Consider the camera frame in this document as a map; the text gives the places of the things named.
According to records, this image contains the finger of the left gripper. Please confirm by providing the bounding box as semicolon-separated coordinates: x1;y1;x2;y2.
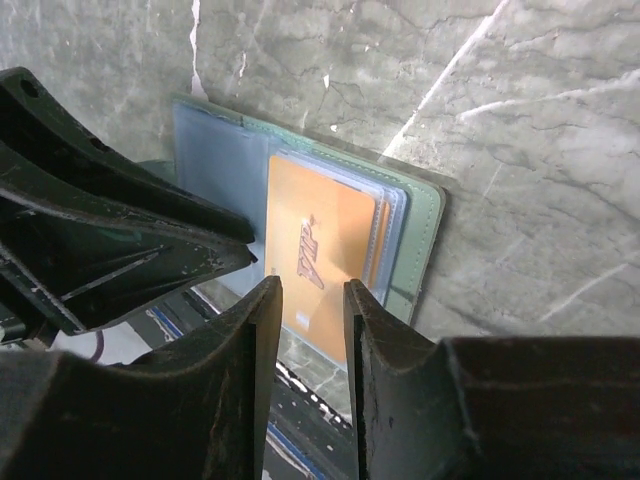
1;184;255;336
1;67;254;245

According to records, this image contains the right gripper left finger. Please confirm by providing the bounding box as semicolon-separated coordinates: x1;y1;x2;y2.
1;276;283;479

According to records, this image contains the mint green card holder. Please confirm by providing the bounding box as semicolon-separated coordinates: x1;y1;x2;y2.
159;94;445;366

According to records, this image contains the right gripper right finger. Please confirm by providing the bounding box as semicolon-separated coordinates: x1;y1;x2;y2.
343;280;639;479

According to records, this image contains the orange card in holder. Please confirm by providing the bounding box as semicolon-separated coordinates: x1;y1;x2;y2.
265;155;376;365

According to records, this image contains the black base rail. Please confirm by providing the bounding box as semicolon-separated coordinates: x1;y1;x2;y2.
144;289;356;479

